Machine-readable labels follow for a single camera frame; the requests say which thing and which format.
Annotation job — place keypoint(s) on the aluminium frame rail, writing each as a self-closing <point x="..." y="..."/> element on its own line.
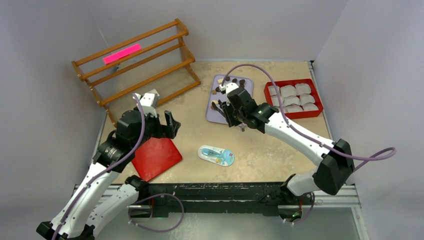
<point x="347" y="197"/>

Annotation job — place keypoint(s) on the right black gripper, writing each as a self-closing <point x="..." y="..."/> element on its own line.
<point x="227" y="108"/>

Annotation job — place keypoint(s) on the wooden tiered shelf rack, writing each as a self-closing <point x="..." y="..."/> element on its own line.
<point x="186" y="56"/>

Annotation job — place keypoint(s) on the lavender plastic tray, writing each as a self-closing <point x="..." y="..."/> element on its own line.
<point x="212" y="115"/>

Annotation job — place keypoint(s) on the small white stationery box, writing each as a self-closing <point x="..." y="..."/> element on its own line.
<point x="149" y="98"/>

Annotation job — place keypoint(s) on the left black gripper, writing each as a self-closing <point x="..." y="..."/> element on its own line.
<point x="168" y="131"/>

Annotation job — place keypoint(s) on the blue correction tape package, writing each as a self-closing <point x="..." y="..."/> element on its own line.
<point x="216" y="155"/>

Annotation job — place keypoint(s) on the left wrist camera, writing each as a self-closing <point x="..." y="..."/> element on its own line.
<point x="147" y="110"/>

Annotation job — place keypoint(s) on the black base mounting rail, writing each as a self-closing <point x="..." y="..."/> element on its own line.
<point x="270" y="199"/>

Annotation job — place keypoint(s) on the metal tongs with black tips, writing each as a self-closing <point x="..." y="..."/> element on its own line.
<point x="215" y="106"/>

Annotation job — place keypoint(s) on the pink sticky note strip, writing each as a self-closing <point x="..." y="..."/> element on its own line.
<point x="121" y="54"/>

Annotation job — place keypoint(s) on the red box lid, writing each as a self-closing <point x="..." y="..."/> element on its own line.
<point x="154" y="157"/>

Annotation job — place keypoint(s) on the red chocolate box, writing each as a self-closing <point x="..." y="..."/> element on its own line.
<point x="298" y="98"/>

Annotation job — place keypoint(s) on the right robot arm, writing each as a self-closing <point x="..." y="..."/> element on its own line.
<point x="332" y="170"/>

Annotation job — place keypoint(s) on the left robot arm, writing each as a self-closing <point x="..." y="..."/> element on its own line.
<point x="82" y="218"/>

